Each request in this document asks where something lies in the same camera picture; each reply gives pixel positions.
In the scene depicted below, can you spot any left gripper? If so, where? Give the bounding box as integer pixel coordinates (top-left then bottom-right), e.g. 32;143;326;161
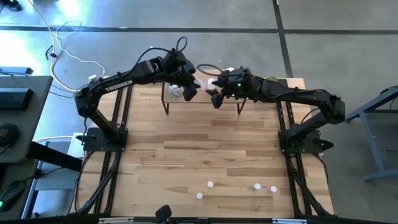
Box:
169;58;202;102

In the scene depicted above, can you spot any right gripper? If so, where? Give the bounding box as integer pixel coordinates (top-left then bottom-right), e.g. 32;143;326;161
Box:
205;69;261;109

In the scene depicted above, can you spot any white bottle blue label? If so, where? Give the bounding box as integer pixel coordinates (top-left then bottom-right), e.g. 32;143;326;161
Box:
169;84;184;98

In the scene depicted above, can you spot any small wooden shelf table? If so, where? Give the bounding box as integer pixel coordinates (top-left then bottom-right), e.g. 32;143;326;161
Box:
160;65;248;116

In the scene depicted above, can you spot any black rounded object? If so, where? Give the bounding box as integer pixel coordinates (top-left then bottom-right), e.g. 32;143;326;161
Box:
154;204;173;224

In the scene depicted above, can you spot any black desk support beam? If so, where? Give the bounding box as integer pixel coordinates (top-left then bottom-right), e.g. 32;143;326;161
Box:
27;141;84;172

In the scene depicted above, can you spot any grey desk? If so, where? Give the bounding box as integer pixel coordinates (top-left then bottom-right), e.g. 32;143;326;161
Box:
0;75;53;164

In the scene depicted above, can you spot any black box device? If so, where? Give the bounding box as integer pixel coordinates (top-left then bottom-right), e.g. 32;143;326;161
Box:
0;88;34;110

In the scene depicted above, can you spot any flat dark device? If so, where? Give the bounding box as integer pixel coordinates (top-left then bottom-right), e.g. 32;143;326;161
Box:
0;65;34;75

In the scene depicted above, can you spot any black round device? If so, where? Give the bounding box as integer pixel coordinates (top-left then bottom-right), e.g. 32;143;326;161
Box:
0;123;19;147

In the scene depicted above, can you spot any person's shoe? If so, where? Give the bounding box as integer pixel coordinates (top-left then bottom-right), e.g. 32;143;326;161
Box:
0;0;22;12

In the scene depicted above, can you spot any black computer mouse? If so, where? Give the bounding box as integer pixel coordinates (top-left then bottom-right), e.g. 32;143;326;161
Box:
0;181;26;214

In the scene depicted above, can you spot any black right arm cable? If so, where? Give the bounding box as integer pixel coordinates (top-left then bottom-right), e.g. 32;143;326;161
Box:
197;63;233;77

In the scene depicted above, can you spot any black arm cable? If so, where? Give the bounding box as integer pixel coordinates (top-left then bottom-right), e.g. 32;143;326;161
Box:
197;63;233;77
133;35;189;74

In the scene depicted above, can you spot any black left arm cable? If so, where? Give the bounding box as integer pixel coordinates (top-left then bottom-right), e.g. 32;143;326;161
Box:
133;35;189;74

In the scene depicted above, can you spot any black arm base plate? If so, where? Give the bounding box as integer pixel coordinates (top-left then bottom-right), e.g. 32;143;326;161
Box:
278;129;335;155
76;126;129;152

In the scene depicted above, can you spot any white cable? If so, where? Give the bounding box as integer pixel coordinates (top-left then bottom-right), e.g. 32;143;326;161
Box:
55;20;107;80

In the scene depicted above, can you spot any yellow cable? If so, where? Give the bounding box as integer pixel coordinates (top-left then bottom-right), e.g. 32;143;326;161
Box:
26;0;78;93

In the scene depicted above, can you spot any white metal bracket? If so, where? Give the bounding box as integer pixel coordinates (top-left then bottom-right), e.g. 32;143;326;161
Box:
98;217;134;224
272;218;308;224

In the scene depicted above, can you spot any short black cable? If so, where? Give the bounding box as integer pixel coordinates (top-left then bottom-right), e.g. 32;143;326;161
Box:
45;45;58;60

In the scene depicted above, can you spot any blue-grey metal table frame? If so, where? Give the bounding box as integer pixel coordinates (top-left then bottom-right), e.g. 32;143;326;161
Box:
341;86;398;183

